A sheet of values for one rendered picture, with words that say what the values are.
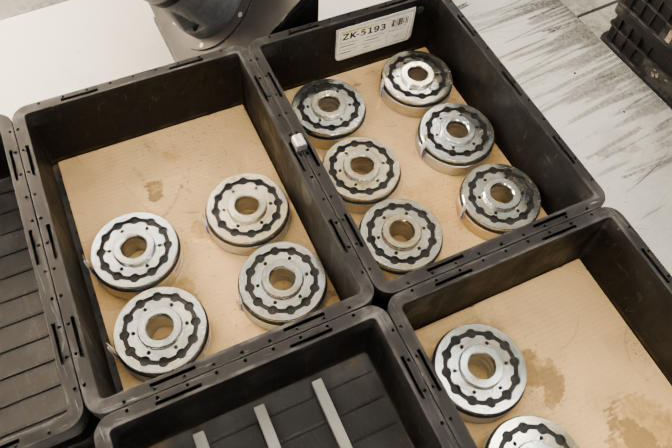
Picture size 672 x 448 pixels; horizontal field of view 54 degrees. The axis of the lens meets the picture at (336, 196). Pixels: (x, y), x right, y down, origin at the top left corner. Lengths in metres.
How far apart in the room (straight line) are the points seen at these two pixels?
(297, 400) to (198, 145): 0.37
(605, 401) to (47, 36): 1.06
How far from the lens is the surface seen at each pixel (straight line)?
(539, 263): 0.81
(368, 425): 0.75
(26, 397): 0.81
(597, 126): 1.20
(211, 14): 1.05
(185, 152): 0.91
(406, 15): 0.97
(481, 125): 0.92
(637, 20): 1.79
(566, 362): 0.82
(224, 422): 0.75
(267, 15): 1.01
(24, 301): 0.85
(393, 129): 0.93
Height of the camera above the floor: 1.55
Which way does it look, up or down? 57 degrees down
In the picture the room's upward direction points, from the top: 5 degrees clockwise
